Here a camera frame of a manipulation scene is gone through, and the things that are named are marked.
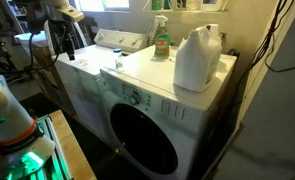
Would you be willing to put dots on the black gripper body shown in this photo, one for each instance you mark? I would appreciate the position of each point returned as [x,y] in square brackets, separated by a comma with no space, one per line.
[69,40]

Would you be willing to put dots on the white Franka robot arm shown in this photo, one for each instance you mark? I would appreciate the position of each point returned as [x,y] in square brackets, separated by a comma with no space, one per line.
[7,113]

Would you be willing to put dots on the white top-load dryer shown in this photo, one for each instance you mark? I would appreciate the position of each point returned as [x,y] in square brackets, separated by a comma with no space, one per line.
[83,90]

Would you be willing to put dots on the small jar with lid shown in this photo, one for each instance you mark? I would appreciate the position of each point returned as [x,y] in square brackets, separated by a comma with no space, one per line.
[117,55]

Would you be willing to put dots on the bright window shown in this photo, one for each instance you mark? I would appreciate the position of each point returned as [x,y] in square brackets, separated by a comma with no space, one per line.
[100,4]

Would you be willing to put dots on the green spray bottle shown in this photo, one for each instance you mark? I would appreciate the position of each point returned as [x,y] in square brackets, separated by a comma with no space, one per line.
[162,41]

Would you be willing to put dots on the green box on shelf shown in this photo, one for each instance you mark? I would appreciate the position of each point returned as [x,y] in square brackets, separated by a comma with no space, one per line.
[156,4]

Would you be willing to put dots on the white container with label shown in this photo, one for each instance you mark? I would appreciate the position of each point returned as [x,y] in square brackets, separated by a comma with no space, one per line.
[211,4]

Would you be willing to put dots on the green-lit robot mount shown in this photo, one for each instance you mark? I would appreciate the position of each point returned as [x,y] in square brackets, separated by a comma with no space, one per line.
[55,156]

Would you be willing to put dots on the white wall shelf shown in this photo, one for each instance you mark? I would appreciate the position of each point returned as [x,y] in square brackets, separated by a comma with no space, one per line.
[187,11]

